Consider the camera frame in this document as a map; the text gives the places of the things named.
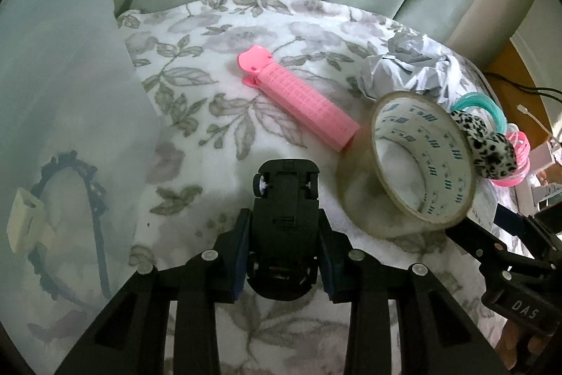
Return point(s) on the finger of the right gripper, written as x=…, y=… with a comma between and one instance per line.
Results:
x=479, y=243

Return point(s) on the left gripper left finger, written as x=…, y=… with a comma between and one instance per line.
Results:
x=233, y=248

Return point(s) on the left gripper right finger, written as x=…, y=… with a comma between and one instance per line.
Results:
x=338, y=260

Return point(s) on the black plastic clip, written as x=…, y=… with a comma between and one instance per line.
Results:
x=283, y=238

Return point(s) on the black beaded headband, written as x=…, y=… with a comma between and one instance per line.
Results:
x=95, y=194

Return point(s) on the cream hair claw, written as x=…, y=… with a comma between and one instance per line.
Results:
x=28, y=224

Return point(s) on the dark red hair claw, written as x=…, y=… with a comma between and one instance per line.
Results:
x=68, y=326

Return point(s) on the leopard print scrunchie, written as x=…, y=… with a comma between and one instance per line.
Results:
x=492, y=153

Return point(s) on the brown packing tape roll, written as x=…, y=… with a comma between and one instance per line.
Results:
x=407, y=170

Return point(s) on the floral white blanket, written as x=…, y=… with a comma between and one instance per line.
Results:
x=217, y=131

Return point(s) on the pink hair roller clip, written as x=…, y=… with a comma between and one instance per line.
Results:
x=316, y=112

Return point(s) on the translucent plastic bag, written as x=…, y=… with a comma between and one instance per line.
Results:
x=68, y=83

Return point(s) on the crumpled paper ball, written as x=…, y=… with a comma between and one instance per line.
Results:
x=414, y=63

